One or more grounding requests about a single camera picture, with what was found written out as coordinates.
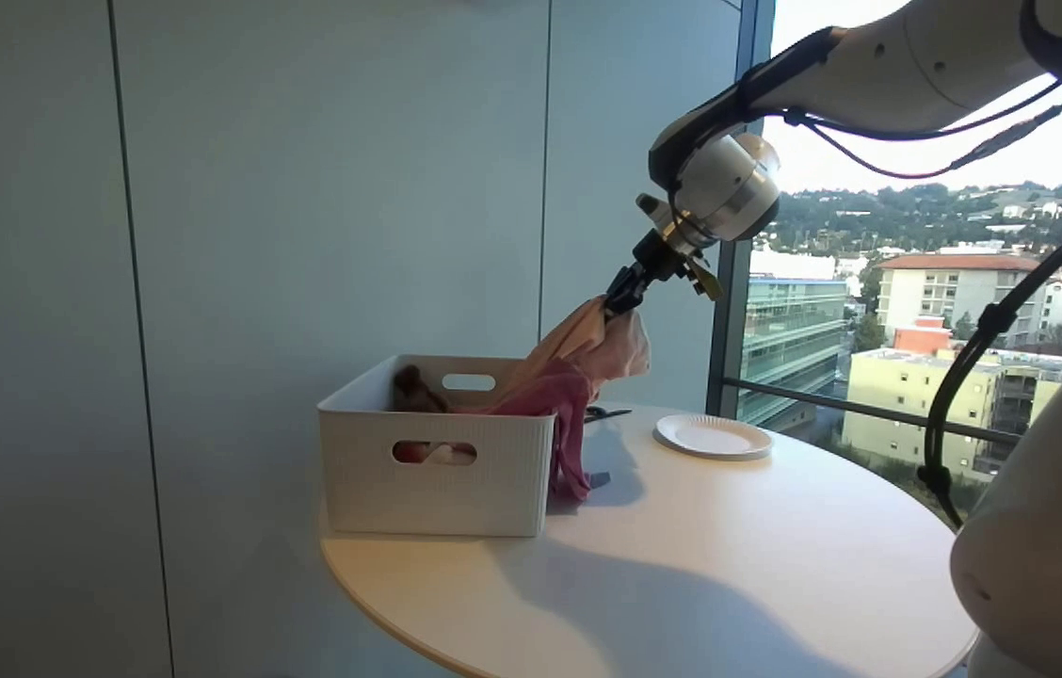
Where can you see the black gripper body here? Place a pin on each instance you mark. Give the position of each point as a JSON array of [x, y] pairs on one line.
[[655, 263]]

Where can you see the pale pink cloth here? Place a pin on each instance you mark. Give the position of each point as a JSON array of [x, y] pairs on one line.
[[591, 348]]

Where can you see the white storage box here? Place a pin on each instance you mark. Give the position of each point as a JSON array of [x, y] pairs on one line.
[[409, 451]]

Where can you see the magenta cloth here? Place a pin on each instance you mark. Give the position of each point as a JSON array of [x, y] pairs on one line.
[[563, 392]]

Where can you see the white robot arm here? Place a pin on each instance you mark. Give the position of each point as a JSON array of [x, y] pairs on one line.
[[898, 78]]

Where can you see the white paper plate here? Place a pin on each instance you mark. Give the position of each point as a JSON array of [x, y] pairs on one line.
[[719, 440]]

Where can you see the round white table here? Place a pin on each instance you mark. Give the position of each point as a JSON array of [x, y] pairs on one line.
[[681, 567]]

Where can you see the green wrist camera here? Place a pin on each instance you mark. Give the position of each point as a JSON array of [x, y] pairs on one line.
[[701, 282]]

